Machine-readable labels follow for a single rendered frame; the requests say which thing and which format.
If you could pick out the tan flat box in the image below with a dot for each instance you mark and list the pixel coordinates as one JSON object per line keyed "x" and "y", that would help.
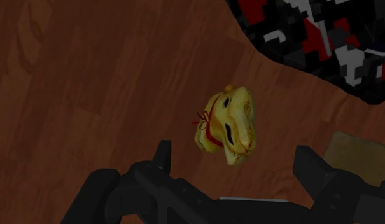
{"x": 359, "y": 158}

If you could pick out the patterned robot stand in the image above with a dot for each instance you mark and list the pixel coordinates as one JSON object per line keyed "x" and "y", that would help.
{"x": 322, "y": 40}

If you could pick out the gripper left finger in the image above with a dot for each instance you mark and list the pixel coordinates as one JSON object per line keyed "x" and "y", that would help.
{"x": 155, "y": 186}

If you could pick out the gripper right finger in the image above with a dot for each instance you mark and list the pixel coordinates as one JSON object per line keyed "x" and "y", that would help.
{"x": 331, "y": 189}

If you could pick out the yellow animal head figure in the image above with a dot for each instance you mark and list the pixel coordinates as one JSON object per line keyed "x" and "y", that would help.
{"x": 229, "y": 124}

